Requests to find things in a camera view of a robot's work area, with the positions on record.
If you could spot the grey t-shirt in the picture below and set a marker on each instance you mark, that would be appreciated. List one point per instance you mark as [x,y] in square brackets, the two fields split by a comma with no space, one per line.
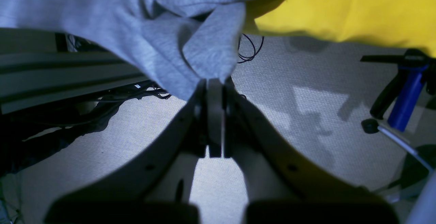
[174,42]

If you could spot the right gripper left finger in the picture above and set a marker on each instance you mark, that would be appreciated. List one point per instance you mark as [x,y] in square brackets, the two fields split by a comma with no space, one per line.
[153,188]

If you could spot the yellow tablecloth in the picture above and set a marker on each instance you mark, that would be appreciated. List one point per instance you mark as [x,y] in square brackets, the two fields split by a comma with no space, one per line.
[381,23]

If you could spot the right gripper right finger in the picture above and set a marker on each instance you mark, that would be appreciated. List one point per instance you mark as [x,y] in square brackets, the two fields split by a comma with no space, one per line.
[283,186]

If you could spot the blue handled clamp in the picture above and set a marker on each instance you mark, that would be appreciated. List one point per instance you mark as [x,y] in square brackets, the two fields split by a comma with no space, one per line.
[415,70]

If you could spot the aluminium frame rail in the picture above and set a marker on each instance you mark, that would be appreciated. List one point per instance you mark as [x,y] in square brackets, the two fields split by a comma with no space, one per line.
[40,67]

